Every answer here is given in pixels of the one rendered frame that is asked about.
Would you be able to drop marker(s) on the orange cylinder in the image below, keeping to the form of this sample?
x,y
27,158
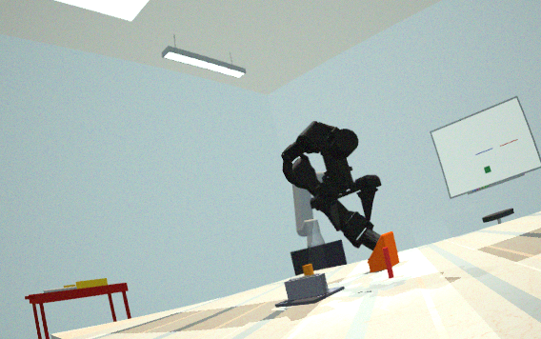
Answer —
x,y
308,270

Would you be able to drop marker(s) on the red peg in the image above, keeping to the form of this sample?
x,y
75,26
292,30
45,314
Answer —
x,y
388,262

